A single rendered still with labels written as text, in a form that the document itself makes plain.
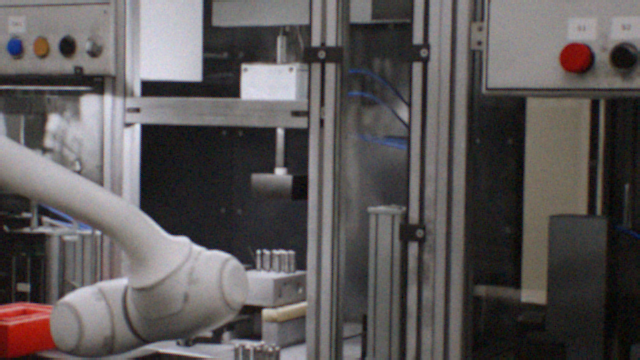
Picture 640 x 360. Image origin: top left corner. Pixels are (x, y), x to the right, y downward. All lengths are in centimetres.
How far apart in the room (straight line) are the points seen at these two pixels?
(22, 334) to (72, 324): 34
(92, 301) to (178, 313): 14
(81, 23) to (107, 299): 60
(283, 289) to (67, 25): 59
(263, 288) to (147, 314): 45
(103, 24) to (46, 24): 13
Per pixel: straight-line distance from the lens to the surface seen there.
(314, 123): 191
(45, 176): 168
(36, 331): 211
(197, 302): 167
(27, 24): 227
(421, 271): 184
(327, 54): 190
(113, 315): 176
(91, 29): 217
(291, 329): 214
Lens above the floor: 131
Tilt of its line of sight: 3 degrees down
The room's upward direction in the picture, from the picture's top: 1 degrees clockwise
